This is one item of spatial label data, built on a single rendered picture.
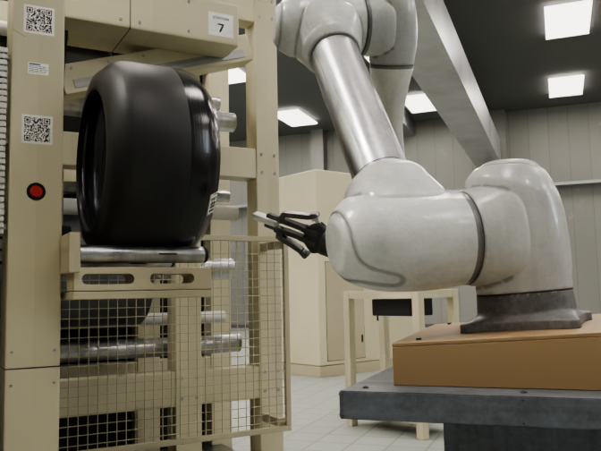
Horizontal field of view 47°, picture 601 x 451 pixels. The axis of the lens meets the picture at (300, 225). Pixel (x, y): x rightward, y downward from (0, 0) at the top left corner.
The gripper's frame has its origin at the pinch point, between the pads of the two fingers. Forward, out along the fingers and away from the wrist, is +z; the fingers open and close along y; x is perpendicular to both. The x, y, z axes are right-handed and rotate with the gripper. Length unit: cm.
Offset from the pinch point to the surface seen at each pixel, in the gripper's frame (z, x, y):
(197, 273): 13.1, -6.9, 18.5
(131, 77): 42, -5, -26
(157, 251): 23.4, -11.1, 14.7
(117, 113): 39.6, -13.3, -18.4
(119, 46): 82, 45, -23
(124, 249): 29.6, -17.1, 14.3
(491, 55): 57, 1046, 9
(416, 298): -26, 191, 90
